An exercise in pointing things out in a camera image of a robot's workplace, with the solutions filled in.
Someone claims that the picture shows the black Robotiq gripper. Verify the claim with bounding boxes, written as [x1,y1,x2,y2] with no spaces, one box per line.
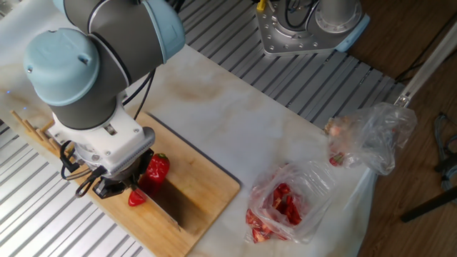
[92,148,156,200]

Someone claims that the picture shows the steel cleaver knife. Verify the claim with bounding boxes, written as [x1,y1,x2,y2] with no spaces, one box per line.
[137,188,181,231]

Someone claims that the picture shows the cut red pepper tip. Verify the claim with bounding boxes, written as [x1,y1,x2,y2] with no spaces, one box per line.
[127,188,147,208]

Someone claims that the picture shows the red bell pepper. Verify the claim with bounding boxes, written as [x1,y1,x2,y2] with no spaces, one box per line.
[138,153,171,199]

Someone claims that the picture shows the bamboo cutting board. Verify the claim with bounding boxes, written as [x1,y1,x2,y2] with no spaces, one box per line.
[69,111,242,257]

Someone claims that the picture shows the wooden peg rack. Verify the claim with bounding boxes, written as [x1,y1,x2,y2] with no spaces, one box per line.
[9,109,74,165]

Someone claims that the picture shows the marble pattern table mat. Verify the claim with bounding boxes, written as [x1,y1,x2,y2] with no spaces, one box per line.
[0,0,378,257]

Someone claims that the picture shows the chopped red pepper pieces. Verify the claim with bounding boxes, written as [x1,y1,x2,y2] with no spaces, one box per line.
[245,181,304,244]

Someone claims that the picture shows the clear plastic bag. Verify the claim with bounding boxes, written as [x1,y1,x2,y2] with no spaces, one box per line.
[244,160,336,246]
[323,102,418,176]

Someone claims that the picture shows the silver robot mounting plate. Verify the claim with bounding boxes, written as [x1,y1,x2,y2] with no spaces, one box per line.
[256,0,343,56]

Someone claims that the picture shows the pale pepper scraps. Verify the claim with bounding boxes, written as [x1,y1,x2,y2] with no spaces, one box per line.
[323,116,354,168]

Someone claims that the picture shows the black furniture leg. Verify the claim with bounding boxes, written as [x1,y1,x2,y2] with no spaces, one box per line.
[399,187,457,224]

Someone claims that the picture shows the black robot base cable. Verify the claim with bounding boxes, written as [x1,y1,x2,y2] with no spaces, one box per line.
[284,0,321,31]

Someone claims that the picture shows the aluminium frame bar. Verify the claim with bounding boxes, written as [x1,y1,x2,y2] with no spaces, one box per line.
[394,21,457,108]

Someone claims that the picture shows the thin black floor wire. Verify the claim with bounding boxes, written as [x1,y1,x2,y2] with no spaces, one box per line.
[394,14,457,85]

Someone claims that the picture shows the grey cable bundle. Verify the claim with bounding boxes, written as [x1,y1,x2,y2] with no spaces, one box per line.
[433,113,457,193]

